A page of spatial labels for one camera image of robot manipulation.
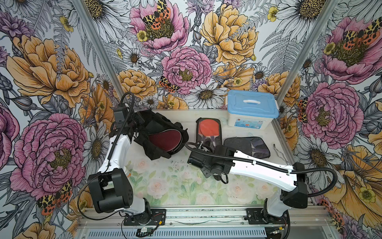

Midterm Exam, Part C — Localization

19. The black canvas bag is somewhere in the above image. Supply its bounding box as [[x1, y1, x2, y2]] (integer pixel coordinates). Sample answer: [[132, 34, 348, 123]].
[[133, 110, 189, 160]]

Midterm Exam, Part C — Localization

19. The red ping pong paddle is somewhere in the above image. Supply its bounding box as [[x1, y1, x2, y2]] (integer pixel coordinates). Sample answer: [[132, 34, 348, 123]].
[[196, 118, 222, 151]]

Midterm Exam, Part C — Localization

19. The black paddle case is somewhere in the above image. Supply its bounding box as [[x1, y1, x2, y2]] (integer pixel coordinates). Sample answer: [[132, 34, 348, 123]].
[[223, 136, 271, 159]]

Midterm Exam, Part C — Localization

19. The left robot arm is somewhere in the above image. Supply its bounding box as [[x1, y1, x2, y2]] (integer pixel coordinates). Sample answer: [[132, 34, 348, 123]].
[[88, 112, 152, 225]]

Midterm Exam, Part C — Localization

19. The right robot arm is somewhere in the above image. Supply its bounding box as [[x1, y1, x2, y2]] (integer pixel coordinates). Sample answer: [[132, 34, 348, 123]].
[[186, 142, 308, 224]]

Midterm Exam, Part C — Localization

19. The blue lid storage box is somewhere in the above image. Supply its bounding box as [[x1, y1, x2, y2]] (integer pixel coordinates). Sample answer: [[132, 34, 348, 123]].
[[226, 90, 279, 130]]

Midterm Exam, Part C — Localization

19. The thin metal wire hook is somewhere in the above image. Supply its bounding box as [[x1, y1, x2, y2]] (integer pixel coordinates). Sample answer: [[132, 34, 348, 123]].
[[273, 144, 291, 165]]

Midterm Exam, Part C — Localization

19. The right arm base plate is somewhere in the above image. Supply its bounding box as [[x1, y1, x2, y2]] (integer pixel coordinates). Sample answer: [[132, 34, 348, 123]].
[[244, 208, 288, 225]]

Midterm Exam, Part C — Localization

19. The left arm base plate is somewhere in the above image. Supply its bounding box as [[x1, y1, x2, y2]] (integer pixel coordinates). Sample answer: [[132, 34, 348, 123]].
[[123, 209, 167, 226]]

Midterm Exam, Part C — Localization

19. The aluminium front rail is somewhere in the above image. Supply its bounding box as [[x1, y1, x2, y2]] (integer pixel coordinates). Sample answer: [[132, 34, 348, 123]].
[[77, 205, 329, 229]]

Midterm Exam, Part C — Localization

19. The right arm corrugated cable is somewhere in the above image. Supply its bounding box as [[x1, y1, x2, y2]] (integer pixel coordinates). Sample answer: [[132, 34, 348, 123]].
[[184, 141, 338, 198]]

